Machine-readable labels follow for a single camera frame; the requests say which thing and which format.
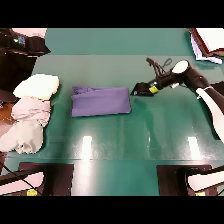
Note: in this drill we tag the purple shirt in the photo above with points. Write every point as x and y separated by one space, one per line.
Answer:
100 101

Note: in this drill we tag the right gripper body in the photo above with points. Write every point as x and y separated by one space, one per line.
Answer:
146 89

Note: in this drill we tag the white folded garment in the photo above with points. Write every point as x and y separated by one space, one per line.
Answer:
213 38

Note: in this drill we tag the pale pink garment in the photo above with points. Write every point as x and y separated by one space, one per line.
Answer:
31 110

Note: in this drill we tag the lavender garment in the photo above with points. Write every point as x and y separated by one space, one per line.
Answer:
203 56

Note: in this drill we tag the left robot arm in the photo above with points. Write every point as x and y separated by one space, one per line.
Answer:
20 185

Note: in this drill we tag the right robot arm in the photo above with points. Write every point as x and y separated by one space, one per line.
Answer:
213 103

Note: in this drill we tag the cream garment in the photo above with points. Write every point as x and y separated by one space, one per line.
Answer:
36 86

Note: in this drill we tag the dark red garment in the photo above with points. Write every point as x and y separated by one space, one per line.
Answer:
199 41

